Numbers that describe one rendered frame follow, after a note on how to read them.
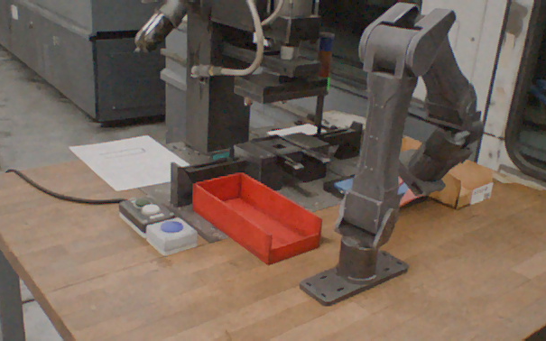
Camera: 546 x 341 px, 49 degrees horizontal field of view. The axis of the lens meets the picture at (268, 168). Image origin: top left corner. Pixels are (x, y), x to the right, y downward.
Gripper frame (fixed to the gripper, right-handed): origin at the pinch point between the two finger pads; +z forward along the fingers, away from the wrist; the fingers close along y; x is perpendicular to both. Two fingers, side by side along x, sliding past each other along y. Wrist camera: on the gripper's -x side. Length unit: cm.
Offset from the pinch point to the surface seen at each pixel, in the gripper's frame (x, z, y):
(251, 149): 16.3, 10.1, 26.7
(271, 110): -59, 70, 86
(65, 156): -42, 223, 202
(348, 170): -9.8, 14.2, 17.3
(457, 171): -25.2, 1.3, 2.0
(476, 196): -20.3, -1.4, -6.3
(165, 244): 47.6, 7.4, 8.9
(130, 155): 30, 32, 48
